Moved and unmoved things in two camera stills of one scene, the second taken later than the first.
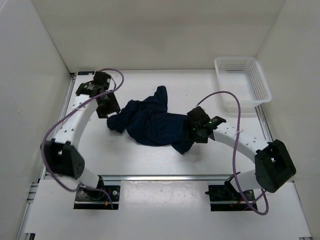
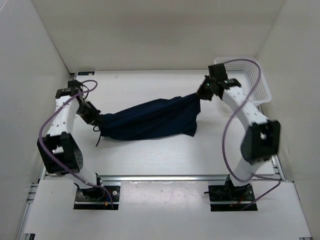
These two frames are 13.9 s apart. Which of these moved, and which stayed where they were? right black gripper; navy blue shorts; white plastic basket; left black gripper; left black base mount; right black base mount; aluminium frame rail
Moved: left black gripper; navy blue shorts; right black gripper
Stayed: left black base mount; right black base mount; white plastic basket; aluminium frame rail
